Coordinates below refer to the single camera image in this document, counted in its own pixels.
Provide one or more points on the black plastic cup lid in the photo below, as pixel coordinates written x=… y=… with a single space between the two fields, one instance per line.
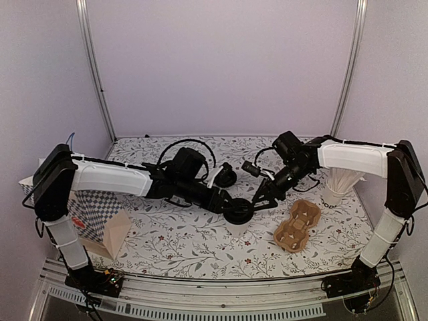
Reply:
x=238 y=211

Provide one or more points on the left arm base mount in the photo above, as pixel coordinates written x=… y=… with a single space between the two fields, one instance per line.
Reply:
x=107 y=283

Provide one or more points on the left aluminium frame post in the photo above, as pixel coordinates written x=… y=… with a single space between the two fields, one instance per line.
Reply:
x=84 y=22

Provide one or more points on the right aluminium frame post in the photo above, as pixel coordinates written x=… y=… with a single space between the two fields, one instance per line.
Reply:
x=356 y=39

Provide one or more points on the white cup holding straws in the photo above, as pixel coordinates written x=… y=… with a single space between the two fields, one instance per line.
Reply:
x=331 y=198

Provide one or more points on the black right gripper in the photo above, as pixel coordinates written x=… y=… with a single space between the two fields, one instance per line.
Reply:
x=269 y=188

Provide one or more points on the floral patterned table mat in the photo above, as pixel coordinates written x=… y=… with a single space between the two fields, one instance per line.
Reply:
x=165 y=240

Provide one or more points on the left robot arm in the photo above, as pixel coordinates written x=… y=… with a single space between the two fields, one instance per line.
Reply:
x=163 y=180

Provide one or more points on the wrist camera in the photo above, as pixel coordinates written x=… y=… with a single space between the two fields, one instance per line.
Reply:
x=211 y=178
x=257 y=172

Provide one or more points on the white paper cup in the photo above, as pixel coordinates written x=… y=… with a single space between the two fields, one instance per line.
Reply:
x=236 y=230

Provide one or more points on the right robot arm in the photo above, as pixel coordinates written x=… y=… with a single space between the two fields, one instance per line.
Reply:
x=397 y=163

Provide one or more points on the brown cardboard cup carrier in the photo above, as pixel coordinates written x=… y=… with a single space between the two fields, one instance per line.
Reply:
x=292 y=235

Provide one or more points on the white paper-wrapped straws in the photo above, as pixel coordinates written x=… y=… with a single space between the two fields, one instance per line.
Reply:
x=342 y=180

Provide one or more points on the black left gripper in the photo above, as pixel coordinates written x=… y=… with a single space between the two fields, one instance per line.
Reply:
x=220 y=202

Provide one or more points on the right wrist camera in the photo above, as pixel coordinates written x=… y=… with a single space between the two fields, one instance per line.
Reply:
x=257 y=172

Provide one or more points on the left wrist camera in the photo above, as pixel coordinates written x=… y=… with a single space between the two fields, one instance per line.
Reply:
x=211 y=178

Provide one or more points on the aluminium front rail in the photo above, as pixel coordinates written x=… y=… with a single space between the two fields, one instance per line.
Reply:
x=157 y=298

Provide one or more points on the aluminium frame post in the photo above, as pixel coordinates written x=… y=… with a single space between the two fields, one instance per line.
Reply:
x=356 y=39
x=84 y=22

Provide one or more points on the blue checkered paper bag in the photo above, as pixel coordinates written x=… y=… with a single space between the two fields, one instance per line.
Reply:
x=95 y=217

